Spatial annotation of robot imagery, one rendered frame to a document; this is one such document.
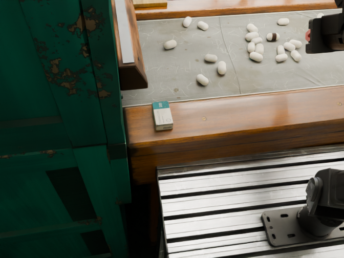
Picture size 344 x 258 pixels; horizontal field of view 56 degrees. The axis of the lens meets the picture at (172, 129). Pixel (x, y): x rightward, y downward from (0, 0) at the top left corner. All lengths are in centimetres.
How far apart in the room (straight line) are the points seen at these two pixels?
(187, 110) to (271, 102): 19
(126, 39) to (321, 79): 49
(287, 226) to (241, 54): 44
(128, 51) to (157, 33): 25
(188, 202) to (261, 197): 16
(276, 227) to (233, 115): 24
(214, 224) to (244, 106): 26
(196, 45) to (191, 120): 27
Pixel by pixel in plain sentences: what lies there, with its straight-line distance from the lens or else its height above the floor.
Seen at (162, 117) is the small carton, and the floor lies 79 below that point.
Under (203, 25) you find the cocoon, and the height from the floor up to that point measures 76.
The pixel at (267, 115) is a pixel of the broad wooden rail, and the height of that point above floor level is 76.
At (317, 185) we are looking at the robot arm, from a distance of 62.
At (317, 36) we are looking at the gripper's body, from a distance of 70.
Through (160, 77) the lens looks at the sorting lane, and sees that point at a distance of 78.
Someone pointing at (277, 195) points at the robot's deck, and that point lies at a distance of 74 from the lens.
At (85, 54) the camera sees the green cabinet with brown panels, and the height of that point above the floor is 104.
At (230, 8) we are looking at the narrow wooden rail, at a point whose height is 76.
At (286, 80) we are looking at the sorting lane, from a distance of 85.
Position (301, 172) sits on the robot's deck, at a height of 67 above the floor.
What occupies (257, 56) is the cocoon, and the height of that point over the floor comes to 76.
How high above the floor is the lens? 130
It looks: 55 degrees down
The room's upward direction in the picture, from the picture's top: 6 degrees clockwise
